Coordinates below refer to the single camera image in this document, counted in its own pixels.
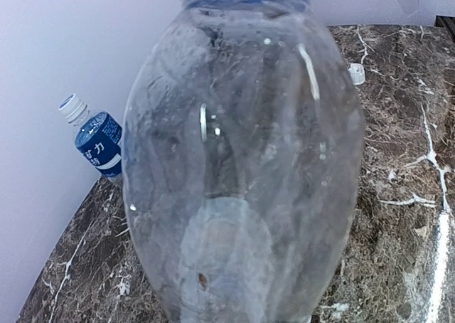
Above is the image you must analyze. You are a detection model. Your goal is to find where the tall bottle blue cap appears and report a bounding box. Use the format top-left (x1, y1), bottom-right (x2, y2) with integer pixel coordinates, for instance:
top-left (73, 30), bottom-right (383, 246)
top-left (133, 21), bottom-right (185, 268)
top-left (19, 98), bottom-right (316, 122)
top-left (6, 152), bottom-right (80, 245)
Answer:
top-left (122, 0), bottom-right (365, 322)

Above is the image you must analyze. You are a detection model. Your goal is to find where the short bottle blue label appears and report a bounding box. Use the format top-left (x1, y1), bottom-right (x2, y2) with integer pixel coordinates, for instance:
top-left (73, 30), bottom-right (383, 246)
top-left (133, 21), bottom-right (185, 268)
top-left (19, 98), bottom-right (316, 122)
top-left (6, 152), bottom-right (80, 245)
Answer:
top-left (58, 94), bottom-right (123, 188)

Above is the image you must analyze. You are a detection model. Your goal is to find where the white bottle cap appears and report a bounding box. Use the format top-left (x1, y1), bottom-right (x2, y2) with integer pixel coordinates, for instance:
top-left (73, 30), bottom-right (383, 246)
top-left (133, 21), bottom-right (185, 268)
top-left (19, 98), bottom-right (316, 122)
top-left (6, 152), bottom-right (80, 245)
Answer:
top-left (348, 63), bottom-right (365, 85)

